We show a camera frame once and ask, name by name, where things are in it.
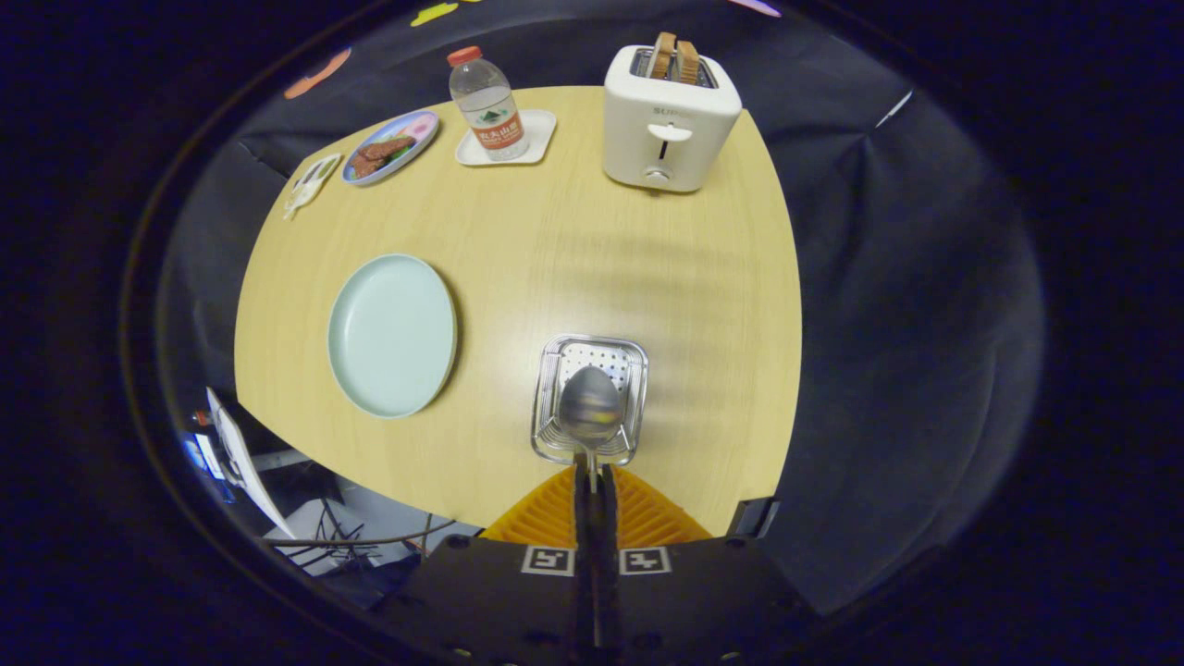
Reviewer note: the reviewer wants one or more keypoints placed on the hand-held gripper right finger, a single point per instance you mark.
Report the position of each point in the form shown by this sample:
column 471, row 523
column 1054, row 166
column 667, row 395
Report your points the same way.
column 703, row 601

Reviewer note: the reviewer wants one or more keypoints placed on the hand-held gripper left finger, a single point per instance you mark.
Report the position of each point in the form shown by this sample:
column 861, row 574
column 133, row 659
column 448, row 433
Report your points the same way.
column 490, row 601

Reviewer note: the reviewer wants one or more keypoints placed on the white board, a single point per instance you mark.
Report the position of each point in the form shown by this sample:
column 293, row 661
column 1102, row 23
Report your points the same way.
column 245, row 467

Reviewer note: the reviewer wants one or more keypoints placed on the light green plate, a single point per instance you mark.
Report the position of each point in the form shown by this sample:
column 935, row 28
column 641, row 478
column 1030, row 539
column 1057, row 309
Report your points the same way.
column 393, row 338

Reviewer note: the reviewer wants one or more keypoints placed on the blue lit screen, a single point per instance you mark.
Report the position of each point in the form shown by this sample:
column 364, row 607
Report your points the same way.
column 205, row 455

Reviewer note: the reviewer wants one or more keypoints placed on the black backdrop cloth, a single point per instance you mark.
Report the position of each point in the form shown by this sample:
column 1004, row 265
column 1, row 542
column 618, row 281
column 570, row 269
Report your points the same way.
column 925, row 277

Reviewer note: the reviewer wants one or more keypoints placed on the small white card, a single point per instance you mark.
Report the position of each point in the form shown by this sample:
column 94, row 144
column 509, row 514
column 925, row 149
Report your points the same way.
column 310, row 185

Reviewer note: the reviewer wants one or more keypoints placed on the brown food pieces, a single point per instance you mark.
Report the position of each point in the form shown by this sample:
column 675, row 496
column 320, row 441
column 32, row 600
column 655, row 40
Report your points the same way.
column 379, row 155

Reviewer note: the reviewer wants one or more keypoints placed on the white toaster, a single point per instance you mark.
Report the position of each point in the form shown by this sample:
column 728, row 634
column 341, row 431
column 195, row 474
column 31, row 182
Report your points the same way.
column 666, row 139

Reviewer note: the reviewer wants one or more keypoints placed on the white square tray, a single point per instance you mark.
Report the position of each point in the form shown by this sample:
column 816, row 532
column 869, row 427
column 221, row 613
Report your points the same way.
column 538, row 139

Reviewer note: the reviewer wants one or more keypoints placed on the blue patterned plate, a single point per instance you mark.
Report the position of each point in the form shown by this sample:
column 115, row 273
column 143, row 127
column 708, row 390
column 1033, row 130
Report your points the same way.
column 421, row 128

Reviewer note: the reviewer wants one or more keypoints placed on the clear water bottle red cap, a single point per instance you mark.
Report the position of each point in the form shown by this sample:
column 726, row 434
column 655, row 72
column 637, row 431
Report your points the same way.
column 490, row 116

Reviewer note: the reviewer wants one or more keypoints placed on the toast slice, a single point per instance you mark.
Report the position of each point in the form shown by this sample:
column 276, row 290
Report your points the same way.
column 687, row 63
column 662, row 55

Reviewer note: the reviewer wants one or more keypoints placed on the black bracket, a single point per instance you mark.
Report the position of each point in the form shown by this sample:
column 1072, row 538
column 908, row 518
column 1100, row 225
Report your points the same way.
column 751, row 518

